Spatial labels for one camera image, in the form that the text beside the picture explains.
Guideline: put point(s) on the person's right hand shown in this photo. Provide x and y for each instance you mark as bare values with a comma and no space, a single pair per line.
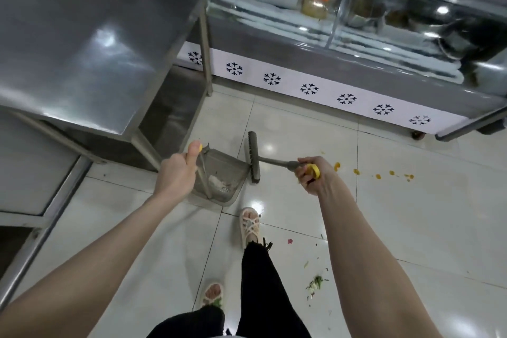
323,177

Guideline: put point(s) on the person's left hand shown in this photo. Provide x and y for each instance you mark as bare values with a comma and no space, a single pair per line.
174,177

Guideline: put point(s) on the grey broom with yellow cap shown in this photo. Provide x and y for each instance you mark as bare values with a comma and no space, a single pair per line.
253,155

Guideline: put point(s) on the leaf debris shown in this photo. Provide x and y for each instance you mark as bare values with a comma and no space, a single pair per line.
315,282

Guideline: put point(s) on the person's right forearm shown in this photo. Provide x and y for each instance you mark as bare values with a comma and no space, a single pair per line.
376,282

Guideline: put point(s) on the person's left forearm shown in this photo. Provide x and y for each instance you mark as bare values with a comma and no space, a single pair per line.
71,282

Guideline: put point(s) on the person's right beige sandal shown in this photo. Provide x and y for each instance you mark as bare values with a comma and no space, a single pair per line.
250,227

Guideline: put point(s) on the person's beige sandal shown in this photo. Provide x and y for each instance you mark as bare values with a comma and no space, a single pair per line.
250,227
213,294

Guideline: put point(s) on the person's left beige sandal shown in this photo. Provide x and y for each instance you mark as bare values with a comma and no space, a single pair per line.
213,294

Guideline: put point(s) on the person's black trousers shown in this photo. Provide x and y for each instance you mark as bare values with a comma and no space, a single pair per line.
257,294

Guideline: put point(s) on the orange liquid spill drops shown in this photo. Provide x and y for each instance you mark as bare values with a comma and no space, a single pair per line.
337,166

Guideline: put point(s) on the grey glass display freezer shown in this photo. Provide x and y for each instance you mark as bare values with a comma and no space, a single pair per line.
356,32

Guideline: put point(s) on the stainless steel table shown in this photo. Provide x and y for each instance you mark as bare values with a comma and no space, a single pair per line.
79,40

